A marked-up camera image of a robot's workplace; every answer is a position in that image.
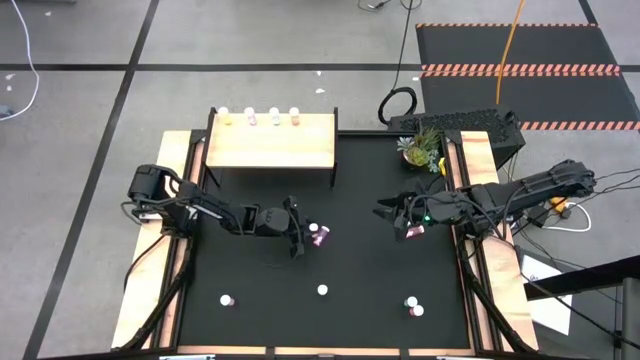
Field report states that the black coiled cable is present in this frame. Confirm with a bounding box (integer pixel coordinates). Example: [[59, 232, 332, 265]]
[[377, 0, 419, 126]]

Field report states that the wooden shelf with black frame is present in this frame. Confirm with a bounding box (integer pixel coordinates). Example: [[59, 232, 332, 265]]
[[206, 105, 340, 190]]

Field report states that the succulent plant in pot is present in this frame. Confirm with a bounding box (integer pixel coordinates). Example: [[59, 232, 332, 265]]
[[396, 125, 447, 175]]

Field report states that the yellow hanging cable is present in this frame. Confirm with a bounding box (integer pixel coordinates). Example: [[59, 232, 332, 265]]
[[494, 0, 527, 106]]

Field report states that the white floor cable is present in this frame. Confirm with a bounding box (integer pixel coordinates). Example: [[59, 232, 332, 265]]
[[0, 0, 41, 122]]

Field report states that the wooden table side board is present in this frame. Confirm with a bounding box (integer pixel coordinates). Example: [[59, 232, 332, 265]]
[[110, 130, 201, 350], [458, 130, 540, 351]]

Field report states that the black hazard-striped floor mat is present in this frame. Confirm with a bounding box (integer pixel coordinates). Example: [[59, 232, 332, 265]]
[[421, 64, 640, 132], [415, 22, 622, 77]]

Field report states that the black perforated computer case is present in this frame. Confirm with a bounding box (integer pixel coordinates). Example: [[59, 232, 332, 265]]
[[387, 106, 527, 169]]

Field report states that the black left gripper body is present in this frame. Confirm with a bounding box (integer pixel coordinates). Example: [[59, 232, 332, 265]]
[[258, 204, 297, 239]]

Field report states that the black angled beam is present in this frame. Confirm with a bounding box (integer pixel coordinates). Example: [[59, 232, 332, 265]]
[[523, 254, 640, 302]]

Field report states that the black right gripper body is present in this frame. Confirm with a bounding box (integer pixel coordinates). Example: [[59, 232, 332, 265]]
[[392, 188, 461, 245]]

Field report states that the white paper sheet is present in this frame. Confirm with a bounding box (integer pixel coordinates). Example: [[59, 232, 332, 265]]
[[519, 253, 574, 337]]

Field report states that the black diagonal frame brace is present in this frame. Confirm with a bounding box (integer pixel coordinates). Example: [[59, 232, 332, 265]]
[[455, 239, 534, 354], [118, 239, 196, 351]]

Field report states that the grey panel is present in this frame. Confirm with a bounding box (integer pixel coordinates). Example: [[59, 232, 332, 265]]
[[621, 276, 640, 360]]

